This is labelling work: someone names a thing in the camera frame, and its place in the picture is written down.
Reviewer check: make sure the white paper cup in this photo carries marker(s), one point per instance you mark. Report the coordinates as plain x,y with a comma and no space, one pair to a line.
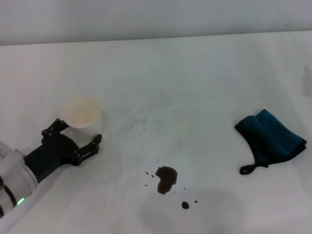
83,112

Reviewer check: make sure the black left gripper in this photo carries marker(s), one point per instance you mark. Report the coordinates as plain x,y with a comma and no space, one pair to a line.
53,153

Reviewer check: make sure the blue rag with black loop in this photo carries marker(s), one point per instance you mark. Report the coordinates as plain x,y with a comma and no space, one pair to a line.
270,136

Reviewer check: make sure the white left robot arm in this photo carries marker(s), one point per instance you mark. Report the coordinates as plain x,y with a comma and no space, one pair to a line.
14,175

